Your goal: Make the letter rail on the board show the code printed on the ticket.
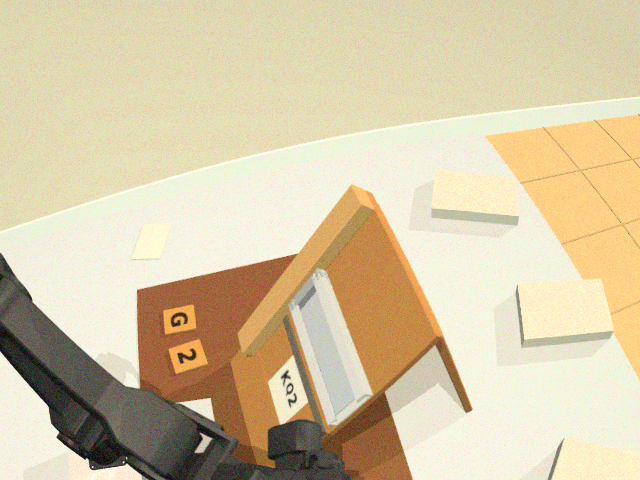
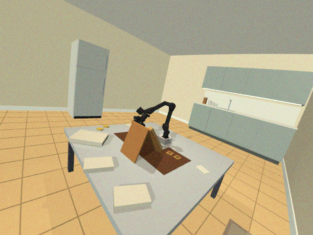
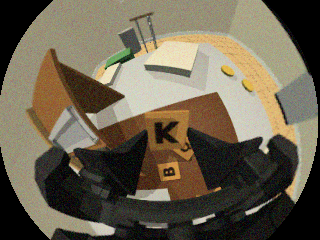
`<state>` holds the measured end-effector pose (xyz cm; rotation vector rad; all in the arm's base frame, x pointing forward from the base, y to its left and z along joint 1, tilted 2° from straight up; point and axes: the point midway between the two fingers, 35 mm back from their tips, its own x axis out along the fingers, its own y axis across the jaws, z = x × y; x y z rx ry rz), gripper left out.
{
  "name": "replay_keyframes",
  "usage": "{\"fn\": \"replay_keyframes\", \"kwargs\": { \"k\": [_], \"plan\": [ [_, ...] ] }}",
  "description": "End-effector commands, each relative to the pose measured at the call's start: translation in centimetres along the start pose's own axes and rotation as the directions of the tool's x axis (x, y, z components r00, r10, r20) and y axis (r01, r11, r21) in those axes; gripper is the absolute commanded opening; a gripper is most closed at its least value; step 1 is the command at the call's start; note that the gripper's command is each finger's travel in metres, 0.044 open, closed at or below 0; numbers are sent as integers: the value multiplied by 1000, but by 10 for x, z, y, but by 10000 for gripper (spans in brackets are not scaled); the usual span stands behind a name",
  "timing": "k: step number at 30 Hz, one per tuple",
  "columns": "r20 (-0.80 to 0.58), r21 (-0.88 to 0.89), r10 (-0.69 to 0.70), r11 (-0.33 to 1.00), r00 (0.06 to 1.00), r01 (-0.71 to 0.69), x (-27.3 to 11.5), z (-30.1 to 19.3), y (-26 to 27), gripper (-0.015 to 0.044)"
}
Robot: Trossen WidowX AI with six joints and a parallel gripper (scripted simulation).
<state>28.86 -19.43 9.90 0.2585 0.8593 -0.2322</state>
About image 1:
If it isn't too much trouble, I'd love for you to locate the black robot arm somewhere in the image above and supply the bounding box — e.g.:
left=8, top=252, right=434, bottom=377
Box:
left=0, top=253, right=351, bottom=480

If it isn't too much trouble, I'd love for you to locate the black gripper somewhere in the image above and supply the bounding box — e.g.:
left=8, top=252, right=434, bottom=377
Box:
left=267, top=419, right=324, bottom=469

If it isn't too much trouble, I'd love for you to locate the orange letter tile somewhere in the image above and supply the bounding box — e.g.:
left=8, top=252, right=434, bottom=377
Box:
left=164, top=305, right=197, bottom=335
left=169, top=339, right=209, bottom=374

